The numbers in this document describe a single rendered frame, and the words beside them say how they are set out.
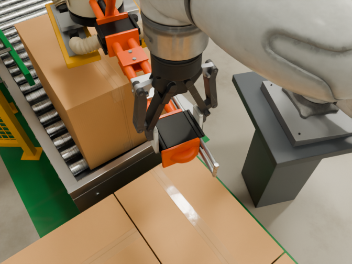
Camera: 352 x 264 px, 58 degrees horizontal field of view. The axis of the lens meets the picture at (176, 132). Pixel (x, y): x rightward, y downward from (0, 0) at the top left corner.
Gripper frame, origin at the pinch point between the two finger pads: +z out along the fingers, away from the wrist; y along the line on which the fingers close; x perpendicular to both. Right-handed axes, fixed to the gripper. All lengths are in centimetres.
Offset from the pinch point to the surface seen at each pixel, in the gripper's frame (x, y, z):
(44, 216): -63, 56, 128
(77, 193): -36, 28, 70
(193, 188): -21, -17, 73
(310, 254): 16, -73, 128
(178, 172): -30, -15, 73
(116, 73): -57, -1, 33
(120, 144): -49, 5, 65
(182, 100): -65, -32, 68
